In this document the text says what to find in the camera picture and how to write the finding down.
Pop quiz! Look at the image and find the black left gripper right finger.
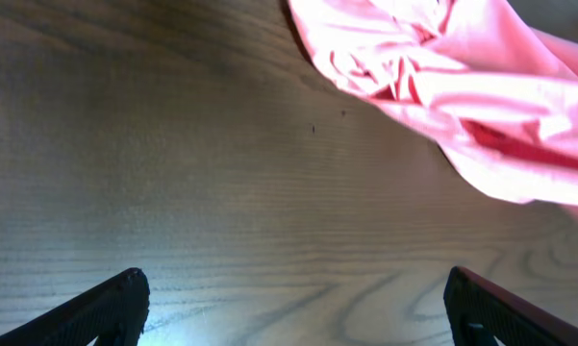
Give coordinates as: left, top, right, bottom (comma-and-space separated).
443, 266, 578, 346

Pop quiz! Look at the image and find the pink cloth garment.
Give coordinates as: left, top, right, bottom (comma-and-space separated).
289, 0, 578, 218

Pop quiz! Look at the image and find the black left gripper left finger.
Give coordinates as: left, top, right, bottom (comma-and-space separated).
0, 268, 150, 346

